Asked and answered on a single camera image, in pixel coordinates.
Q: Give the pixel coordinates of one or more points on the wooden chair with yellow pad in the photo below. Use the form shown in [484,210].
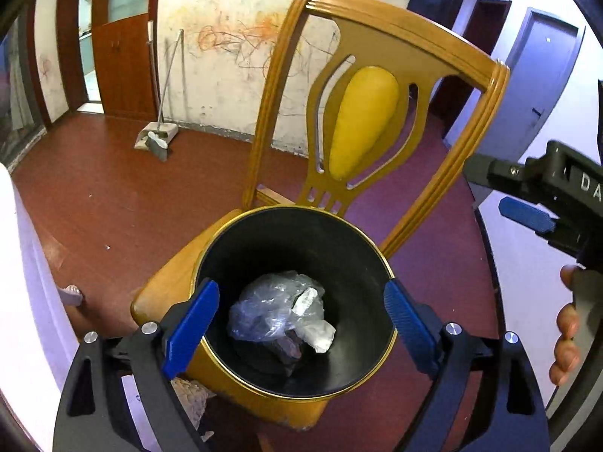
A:
[365,116]

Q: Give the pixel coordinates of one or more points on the right hand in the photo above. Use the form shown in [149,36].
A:
[566,353]

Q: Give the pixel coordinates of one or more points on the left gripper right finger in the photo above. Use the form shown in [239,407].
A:
[508,413]

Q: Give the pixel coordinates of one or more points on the red wooden door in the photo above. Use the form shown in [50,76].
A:
[123,39]

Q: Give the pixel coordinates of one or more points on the grey door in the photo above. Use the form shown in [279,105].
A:
[540,62]

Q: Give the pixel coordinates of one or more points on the black gold-rimmed trash bin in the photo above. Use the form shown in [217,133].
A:
[353,273]

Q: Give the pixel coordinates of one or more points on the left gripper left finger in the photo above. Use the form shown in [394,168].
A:
[94,413]

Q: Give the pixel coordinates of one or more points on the clear plastic bag trash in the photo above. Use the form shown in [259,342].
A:
[283,312]

